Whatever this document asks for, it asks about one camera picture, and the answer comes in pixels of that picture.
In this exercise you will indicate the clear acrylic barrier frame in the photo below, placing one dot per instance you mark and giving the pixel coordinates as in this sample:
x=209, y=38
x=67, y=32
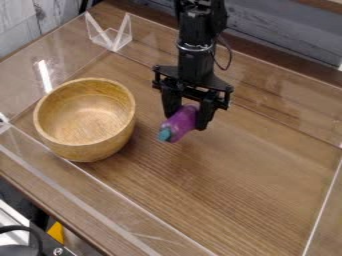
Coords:
x=250, y=188

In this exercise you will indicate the yellow black machine base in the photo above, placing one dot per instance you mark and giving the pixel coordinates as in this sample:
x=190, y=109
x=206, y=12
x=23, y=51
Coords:
x=47, y=245

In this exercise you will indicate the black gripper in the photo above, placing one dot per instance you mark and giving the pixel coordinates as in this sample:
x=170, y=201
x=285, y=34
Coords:
x=193, y=80

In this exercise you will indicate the brown wooden bowl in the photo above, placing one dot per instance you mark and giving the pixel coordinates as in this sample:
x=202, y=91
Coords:
x=85, y=119

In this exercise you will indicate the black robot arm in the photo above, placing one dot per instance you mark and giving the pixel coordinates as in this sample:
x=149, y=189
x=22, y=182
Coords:
x=202, y=20

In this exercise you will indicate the purple toy eggplant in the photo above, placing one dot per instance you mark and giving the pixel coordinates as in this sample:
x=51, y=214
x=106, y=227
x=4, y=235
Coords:
x=179, y=124

